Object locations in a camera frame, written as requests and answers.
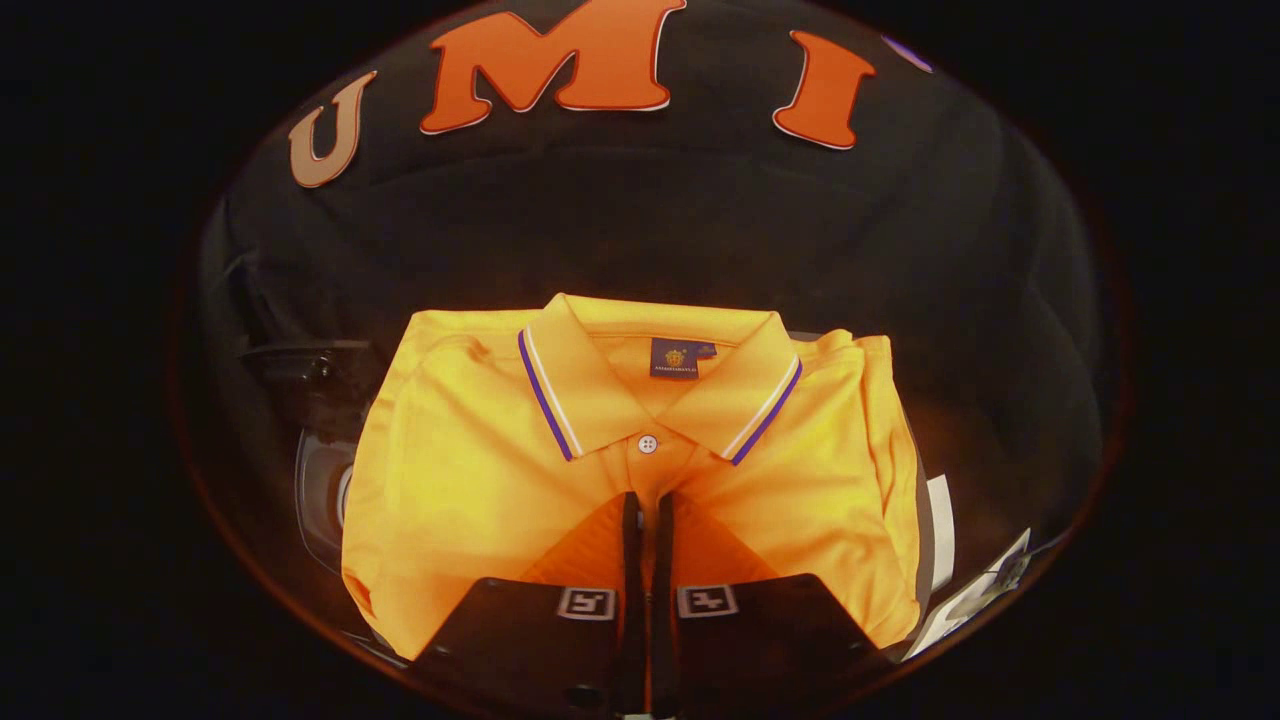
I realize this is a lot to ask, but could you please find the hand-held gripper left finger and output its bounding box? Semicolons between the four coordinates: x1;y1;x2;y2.
408;490;647;720

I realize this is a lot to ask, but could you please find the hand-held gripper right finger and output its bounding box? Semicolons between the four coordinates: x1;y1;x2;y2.
650;490;898;720

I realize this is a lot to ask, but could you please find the yellow polo shirt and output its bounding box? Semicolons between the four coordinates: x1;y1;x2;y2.
340;292;923;661

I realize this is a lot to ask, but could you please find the grey washing machine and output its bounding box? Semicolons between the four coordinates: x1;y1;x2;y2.
293;428;353;578

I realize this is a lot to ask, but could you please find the dark transparent washing machine lid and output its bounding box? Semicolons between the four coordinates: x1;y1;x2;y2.
240;338;388;443

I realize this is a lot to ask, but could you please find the narrow white paper strip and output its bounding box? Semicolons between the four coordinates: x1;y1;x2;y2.
927;474;957;594

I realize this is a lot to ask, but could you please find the white paper sheet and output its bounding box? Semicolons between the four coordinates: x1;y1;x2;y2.
903;527;1034;663

